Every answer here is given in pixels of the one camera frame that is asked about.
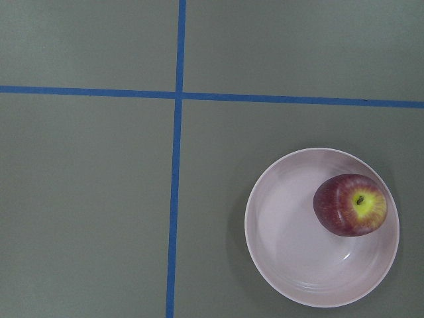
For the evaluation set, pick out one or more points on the red yellow apple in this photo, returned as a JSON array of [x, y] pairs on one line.
[[350, 205]]

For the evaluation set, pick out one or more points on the pink shallow plate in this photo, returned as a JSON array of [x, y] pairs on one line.
[[294, 252]]

